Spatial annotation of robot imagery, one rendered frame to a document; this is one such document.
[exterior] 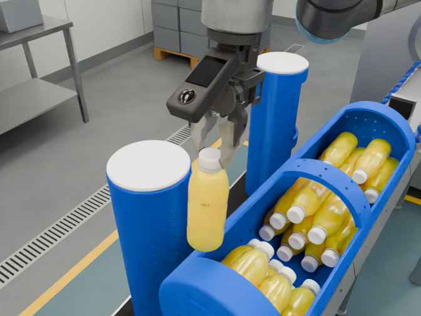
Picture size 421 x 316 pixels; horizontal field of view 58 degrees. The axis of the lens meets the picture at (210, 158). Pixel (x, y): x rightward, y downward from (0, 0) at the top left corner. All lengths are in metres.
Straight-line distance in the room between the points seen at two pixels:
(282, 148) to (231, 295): 1.57
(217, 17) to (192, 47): 4.08
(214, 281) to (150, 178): 0.60
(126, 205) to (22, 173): 2.05
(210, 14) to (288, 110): 1.59
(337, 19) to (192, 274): 0.48
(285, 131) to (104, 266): 1.29
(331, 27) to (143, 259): 1.06
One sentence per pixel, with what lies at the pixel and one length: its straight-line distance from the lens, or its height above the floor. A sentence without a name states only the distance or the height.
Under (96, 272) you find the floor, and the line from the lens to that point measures 2.35.
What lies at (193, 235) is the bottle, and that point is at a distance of 0.69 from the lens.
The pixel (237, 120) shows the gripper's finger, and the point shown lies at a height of 1.52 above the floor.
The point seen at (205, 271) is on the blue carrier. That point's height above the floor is 1.23.
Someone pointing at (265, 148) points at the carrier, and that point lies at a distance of 2.19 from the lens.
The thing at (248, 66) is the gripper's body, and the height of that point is 1.58.
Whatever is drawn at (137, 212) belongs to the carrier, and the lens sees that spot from 1.25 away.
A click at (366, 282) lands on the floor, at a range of 2.39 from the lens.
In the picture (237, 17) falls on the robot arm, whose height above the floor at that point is 1.66.
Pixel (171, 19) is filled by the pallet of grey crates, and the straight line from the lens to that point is 4.66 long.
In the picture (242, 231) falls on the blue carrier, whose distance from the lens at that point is 1.03.
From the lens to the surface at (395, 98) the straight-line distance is 1.76.
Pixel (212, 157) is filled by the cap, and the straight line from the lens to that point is 0.60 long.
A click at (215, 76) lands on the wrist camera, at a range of 0.50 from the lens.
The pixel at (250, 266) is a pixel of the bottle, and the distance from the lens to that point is 0.79.
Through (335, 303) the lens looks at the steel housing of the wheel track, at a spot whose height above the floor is 0.87.
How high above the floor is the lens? 1.80
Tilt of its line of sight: 36 degrees down
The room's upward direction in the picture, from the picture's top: straight up
